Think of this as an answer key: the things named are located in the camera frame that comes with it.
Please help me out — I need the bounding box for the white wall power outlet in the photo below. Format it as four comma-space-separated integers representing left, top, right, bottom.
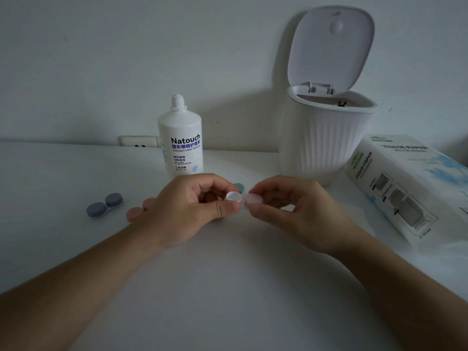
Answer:
118, 136, 162, 149

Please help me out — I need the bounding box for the person's right forearm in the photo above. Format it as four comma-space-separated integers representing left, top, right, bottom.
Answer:
329, 230, 468, 351

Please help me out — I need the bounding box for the white ribbed desktop trash bin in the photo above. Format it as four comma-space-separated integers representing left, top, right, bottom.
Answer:
279, 5, 381, 187

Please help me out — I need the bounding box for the person's left forearm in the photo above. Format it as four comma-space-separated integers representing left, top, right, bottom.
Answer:
0, 220, 172, 351

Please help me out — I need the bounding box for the clear and pink contact lens case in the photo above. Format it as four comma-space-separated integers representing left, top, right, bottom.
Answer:
225, 191, 264, 213

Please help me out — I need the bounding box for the white tissue paper box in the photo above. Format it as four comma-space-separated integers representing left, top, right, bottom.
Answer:
345, 134, 468, 250

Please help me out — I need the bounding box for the blue grey contact lens case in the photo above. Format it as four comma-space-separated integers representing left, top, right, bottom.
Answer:
86, 193, 124, 220

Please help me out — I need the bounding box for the person's right hand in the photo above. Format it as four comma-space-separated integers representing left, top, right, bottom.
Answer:
247, 175, 363, 257

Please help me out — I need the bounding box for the white lens solution bottle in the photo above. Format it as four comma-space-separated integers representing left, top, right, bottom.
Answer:
157, 93, 204, 182

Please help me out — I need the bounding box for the person's left hand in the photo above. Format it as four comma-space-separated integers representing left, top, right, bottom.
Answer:
146, 173, 244, 250

